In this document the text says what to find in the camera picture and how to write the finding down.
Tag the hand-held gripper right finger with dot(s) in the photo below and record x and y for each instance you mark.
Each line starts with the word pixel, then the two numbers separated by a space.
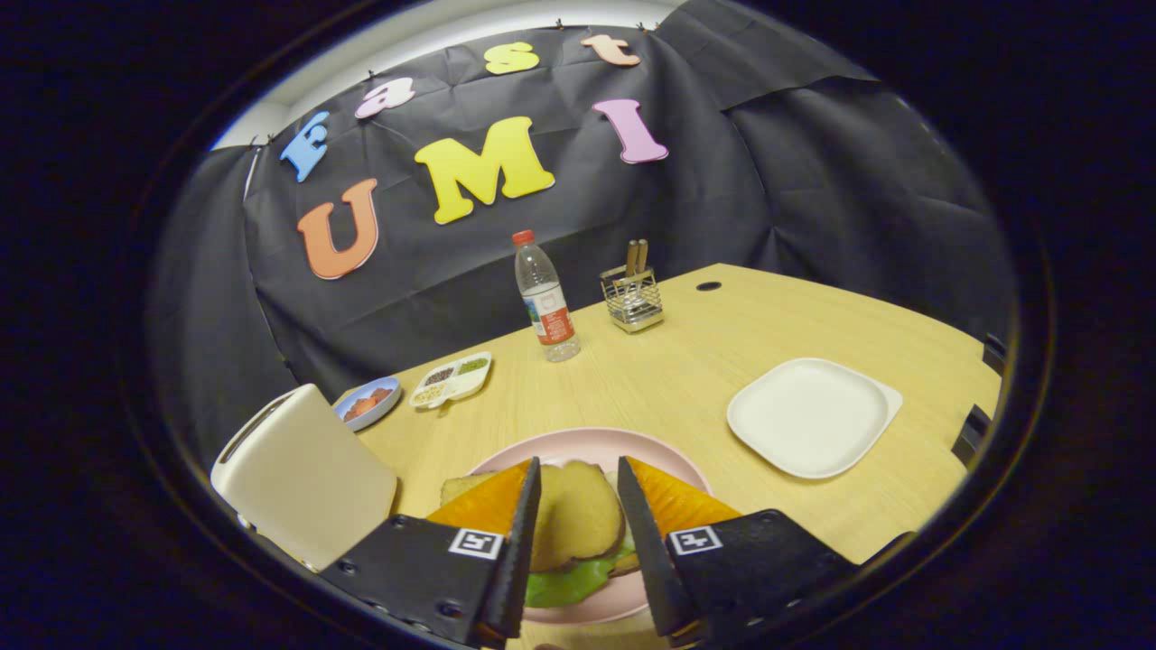
pixel 646 560

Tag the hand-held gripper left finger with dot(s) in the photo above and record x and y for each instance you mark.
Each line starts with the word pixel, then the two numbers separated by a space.
pixel 519 560

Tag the green lettuce leaf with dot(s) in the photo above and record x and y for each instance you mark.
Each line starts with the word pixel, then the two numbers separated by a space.
pixel 564 585

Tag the brown toasted bread slice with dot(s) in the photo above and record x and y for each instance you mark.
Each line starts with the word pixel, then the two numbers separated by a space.
pixel 578 515

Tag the round pink plate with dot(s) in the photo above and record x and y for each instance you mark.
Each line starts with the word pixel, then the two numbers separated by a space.
pixel 578 447

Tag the white divided condiment dish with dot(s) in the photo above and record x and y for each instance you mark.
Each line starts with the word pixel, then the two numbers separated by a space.
pixel 452 379

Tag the small blue plate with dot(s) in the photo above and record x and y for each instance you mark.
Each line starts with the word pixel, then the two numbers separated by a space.
pixel 390 401

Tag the square white plate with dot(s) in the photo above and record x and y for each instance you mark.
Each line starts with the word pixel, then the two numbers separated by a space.
pixel 808 415

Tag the orange food pieces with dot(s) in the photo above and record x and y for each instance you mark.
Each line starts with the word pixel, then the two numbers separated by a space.
pixel 368 403

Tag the white toaster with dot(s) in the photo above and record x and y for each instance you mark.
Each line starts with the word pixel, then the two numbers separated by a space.
pixel 307 469

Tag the clear plastic water bottle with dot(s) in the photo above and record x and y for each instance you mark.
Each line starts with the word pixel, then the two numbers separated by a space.
pixel 546 307

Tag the black table edge bracket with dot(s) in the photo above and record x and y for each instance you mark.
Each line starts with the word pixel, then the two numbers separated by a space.
pixel 972 435
pixel 994 352

